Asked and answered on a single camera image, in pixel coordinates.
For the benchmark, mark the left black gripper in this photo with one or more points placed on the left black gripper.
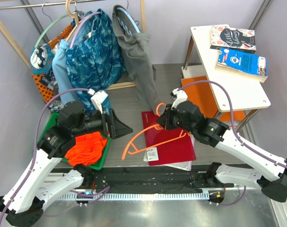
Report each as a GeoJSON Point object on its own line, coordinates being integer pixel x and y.
{"type": "Point", "coordinates": [112, 126]}

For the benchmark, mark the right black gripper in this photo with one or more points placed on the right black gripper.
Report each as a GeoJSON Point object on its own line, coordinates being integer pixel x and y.
{"type": "Point", "coordinates": [165, 120]}

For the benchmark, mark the orange plastic hanger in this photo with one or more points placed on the orange plastic hanger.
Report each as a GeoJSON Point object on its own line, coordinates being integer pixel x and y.
{"type": "Point", "coordinates": [166, 146]}

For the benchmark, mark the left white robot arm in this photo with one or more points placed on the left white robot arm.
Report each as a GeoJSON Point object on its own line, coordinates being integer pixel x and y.
{"type": "Point", "coordinates": [25, 203]}

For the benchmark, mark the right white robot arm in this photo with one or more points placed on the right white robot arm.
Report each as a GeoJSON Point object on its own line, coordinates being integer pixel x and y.
{"type": "Point", "coordinates": [267, 172]}

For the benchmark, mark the blue patterned shorts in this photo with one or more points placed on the blue patterned shorts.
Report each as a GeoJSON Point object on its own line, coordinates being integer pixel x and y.
{"type": "Point", "coordinates": [96, 62]}

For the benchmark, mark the grey shorts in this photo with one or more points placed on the grey shorts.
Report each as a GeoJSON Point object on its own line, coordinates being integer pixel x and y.
{"type": "Point", "coordinates": [138, 63]}

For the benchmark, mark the orange dotted patterned shorts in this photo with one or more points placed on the orange dotted patterned shorts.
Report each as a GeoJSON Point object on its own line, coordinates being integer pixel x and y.
{"type": "Point", "coordinates": [41, 61]}

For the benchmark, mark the light blue shorts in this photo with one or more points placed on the light blue shorts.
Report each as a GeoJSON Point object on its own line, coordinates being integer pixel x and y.
{"type": "Point", "coordinates": [59, 61]}

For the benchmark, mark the lilac hanger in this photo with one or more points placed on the lilac hanger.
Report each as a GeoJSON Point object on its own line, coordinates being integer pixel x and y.
{"type": "Point", "coordinates": [72, 36]}

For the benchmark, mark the light blue hanger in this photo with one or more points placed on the light blue hanger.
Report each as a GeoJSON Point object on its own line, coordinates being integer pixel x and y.
{"type": "Point", "coordinates": [126, 22]}

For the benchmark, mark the beige wooden hanger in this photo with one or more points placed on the beige wooden hanger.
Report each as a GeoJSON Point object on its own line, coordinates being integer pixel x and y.
{"type": "Point", "coordinates": [76, 15]}

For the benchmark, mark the green hanger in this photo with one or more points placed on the green hanger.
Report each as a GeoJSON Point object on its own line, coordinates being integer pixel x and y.
{"type": "Point", "coordinates": [54, 29]}

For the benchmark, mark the red folder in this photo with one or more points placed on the red folder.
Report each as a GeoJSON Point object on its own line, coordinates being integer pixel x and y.
{"type": "Point", "coordinates": [172, 151]}

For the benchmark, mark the orange board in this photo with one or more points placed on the orange board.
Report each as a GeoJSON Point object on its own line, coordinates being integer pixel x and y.
{"type": "Point", "coordinates": [202, 96]}

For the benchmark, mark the white two-tier shelf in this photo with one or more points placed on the white two-tier shelf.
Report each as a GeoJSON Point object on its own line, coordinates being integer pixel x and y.
{"type": "Point", "coordinates": [245, 94]}

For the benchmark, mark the blue paperback book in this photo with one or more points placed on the blue paperback book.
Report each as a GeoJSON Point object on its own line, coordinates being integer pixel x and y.
{"type": "Point", "coordinates": [245, 64]}

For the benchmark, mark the Little Women book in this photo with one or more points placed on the Little Women book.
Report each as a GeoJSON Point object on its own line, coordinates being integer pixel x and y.
{"type": "Point", "coordinates": [233, 38]}

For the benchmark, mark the wooden clothes rack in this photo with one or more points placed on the wooden clothes rack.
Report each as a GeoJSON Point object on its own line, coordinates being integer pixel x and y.
{"type": "Point", "coordinates": [22, 54]}

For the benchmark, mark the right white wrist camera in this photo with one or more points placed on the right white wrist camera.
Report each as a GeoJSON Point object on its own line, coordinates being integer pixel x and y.
{"type": "Point", "coordinates": [178, 96]}

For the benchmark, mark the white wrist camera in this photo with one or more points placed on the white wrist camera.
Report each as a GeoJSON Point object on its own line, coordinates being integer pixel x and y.
{"type": "Point", "coordinates": [97, 98]}
{"type": "Point", "coordinates": [178, 96]}

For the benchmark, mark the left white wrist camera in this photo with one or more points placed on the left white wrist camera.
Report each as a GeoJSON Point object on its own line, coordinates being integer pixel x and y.
{"type": "Point", "coordinates": [97, 98]}

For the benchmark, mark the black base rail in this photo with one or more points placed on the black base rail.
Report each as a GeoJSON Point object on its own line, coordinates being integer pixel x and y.
{"type": "Point", "coordinates": [148, 180]}

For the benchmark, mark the white cable duct strip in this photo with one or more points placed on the white cable duct strip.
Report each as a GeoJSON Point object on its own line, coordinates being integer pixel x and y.
{"type": "Point", "coordinates": [138, 197]}

